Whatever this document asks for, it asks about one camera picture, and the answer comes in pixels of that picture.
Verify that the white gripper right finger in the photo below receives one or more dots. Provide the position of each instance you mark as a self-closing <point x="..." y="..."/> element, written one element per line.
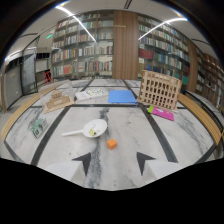
<point x="154" y="167"/>

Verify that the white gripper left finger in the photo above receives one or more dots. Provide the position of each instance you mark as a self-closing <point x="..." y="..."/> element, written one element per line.
<point x="74" y="166"/>

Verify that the green carton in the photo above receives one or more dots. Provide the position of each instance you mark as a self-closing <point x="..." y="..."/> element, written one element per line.
<point x="39" y="127"/>

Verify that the yellow binder clip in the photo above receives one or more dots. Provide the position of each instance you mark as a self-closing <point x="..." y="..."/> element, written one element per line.
<point x="92" y="131"/>

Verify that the orange cube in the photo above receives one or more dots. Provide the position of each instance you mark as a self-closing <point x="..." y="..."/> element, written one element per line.
<point x="111" y="144"/>

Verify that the wooden temple model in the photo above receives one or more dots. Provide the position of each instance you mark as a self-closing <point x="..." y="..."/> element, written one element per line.
<point x="57" y="101"/>

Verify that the wooden bench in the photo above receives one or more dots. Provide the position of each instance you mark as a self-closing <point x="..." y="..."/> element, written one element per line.
<point x="20" y="113"/>
<point x="200" y="115"/>

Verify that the white printed booklet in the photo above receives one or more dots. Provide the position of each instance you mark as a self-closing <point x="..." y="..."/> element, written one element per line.
<point x="90" y="93"/>

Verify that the wooden lattice building model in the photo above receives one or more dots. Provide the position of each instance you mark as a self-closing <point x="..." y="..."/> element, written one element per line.
<point x="159" y="90"/>

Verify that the blue folder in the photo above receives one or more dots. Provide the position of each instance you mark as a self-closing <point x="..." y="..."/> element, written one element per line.
<point x="122" y="96"/>

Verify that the red step ladder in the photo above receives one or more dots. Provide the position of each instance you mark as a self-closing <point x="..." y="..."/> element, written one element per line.
<point x="48" y="76"/>

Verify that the glass door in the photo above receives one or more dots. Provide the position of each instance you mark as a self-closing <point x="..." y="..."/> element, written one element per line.
<point x="28" y="73"/>

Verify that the large wooden bookshelf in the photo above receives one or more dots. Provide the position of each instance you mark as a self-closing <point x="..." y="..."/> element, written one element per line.
<point x="110" y="45"/>

